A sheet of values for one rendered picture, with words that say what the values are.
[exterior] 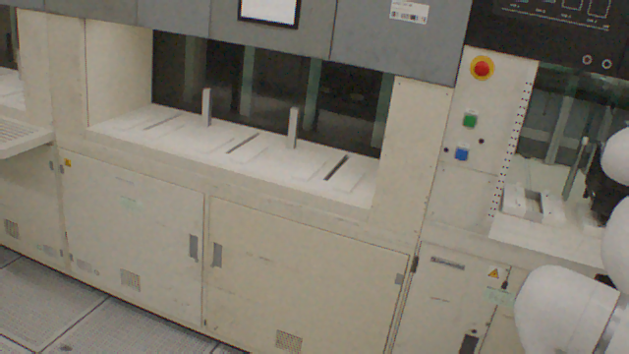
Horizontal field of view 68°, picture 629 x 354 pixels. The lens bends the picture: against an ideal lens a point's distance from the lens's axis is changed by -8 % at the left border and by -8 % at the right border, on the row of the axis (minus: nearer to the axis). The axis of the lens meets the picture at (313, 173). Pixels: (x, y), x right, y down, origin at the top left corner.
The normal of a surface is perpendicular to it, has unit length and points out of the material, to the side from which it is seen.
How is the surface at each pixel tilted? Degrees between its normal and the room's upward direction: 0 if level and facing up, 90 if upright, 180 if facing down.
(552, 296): 50
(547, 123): 90
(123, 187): 90
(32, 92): 90
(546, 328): 93
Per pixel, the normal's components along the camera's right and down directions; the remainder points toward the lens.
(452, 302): -0.35, 0.34
